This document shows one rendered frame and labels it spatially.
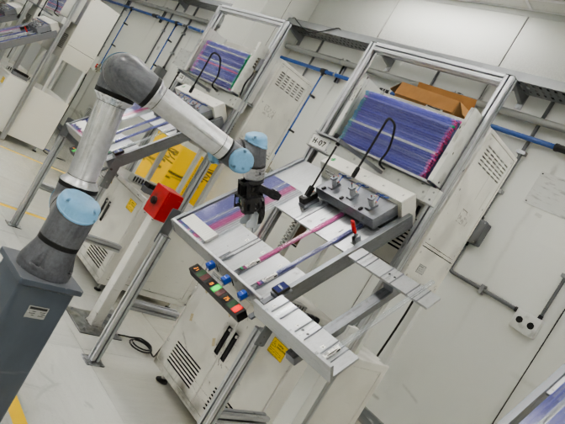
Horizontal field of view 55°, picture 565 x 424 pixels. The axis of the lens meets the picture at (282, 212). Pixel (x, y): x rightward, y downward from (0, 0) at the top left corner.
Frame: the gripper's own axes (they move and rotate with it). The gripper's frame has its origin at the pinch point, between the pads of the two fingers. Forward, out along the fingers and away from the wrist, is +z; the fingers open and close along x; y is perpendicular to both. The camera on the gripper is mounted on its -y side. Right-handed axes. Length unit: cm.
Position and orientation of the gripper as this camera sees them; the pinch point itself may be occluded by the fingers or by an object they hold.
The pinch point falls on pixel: (255, 229)
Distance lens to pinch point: 193.5
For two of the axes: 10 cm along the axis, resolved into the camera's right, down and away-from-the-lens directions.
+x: 5.9, 3.9, -7.1
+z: -0.9, 9.0, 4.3
